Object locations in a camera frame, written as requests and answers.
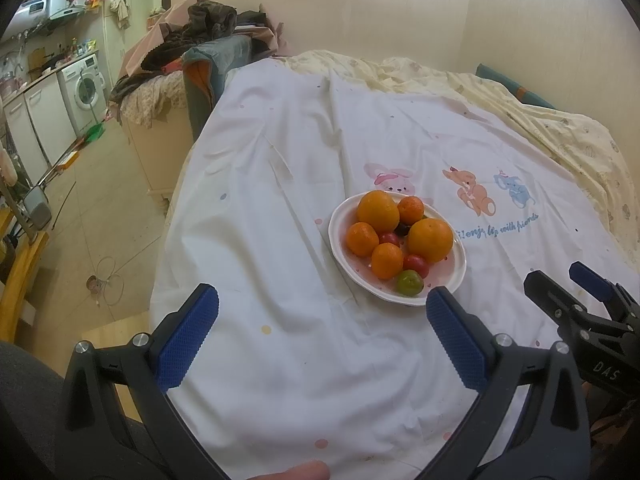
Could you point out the hanging beige towel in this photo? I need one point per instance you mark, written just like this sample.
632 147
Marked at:
120 10

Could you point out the floral cloth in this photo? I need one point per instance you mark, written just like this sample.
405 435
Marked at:
150 95

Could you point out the small dark grape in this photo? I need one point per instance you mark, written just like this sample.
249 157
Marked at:
402 230

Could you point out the large orange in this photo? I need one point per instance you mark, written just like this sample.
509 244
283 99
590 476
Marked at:
430 240
378 210

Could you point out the pile of dark clothes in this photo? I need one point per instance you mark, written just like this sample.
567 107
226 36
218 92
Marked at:
200 25

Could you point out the beige plush cloth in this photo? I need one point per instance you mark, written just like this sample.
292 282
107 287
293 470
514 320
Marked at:
6 170

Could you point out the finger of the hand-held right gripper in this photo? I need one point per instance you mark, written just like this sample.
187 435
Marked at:
590 277
545 292

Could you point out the cream patterned quilt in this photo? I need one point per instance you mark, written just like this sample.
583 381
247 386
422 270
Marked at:
550 125

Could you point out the yellow wooden rack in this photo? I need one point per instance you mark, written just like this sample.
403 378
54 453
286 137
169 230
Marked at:
20 265

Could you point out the person's left hand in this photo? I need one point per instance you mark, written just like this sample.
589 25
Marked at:
300 472

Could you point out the white kitchen cabinets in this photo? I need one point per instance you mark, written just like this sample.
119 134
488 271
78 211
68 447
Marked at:
45 120

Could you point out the small mandarin orange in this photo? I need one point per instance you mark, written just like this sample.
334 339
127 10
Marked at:
362 239
411 210
386 260

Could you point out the green dustpan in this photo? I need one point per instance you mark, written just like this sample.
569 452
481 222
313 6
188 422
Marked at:
95 132

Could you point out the red cherry tomato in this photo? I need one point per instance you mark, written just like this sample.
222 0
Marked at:
416 264
389 238

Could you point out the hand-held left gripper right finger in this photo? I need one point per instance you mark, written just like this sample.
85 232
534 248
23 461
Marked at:
457 340

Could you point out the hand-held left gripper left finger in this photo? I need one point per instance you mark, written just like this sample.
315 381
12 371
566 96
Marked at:
187 340

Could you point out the grey square stand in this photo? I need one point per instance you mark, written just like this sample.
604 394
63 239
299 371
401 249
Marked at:
37 207

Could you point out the white cabinet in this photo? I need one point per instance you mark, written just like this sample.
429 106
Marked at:
155 155

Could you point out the white cartoon-print bedsheet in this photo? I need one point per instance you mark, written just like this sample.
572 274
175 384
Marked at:
300 185

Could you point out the teal pillow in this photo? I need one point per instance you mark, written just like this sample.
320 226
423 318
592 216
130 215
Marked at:
500 80

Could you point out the white washing machine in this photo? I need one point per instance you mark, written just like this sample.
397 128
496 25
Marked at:
85 90

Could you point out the white plate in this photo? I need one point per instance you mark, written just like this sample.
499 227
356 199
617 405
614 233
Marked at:
447 272

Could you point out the green plum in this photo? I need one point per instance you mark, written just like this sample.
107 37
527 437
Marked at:
410 282

